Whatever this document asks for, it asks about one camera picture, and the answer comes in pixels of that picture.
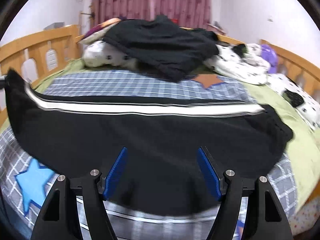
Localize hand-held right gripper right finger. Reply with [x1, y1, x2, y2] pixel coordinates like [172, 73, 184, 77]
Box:
[197, 146, 294, 240]

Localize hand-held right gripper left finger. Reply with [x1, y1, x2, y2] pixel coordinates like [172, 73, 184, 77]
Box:
[30, 146, 129, 240]

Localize black pants with white stripe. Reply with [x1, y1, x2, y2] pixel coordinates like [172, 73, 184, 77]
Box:
[5, 69, 293, 217]

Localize grey box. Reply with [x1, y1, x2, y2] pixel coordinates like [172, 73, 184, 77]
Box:
[45, 22, 66, 30]

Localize grey plaid blanket with stars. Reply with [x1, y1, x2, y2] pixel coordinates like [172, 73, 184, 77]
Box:
[0, 69, 298, 240]

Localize purple patterned pillow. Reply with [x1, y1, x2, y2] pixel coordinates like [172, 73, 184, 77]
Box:
[79, 19, 128, 44]

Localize wooden rack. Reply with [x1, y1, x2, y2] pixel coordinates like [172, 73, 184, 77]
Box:
[79, 2, 97, 28]

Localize white floral quilt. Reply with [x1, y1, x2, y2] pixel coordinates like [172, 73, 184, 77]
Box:
[82, 40, 320, 130]

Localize purple plush toy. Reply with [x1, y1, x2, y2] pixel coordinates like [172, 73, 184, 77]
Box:
[260, 44, 278, 74]

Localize black garment pile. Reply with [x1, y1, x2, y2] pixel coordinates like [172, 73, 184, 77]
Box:
[102, 15, 220, 82]

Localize wooden bed frame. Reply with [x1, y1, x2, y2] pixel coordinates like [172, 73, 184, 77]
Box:
[0, 24, 320, 130]

